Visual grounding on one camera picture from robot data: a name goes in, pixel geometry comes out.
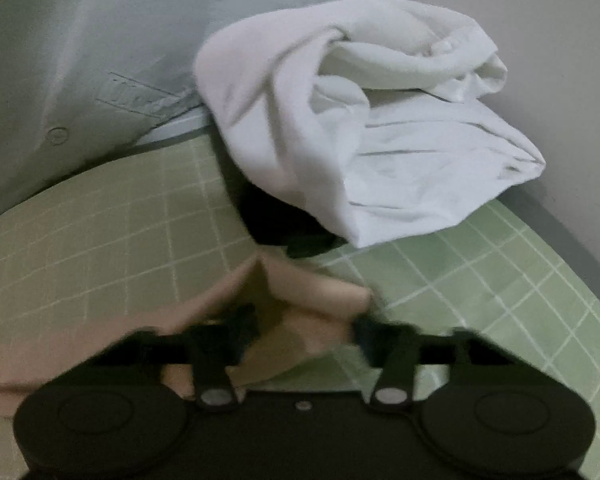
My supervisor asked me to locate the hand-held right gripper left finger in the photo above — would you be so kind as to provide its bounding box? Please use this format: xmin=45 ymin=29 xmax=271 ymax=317
xmin=100 ymin=305 xmax=261 ymax=409

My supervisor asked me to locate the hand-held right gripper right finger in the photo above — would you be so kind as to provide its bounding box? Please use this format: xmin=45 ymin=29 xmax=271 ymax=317
xmin=351 ymin=314 xmax=518 ymax=409

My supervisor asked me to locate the pink garment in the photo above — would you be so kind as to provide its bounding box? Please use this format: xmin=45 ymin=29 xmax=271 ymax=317
xmin=0 ymin=252 xmax=373 ymax=418

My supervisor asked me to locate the dark cloth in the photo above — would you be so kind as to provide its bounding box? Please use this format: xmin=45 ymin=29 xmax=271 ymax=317
xmin=237 ymin=182 xmax=348 ymax=261

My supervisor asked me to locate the green checked bedsheet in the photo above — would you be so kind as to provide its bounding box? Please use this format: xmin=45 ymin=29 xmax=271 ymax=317
xmin=0 ymin=130 xmax=600 ymax=480

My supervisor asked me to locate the white crumpled cloth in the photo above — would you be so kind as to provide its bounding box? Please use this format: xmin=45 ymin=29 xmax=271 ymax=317
xmin=194 ymin=0 xmax=547 ymax=249

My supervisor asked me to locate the pale blue quilt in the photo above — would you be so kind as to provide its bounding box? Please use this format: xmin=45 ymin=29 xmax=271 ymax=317
xmin=0 ymin=0 xmax=406 ymax=226

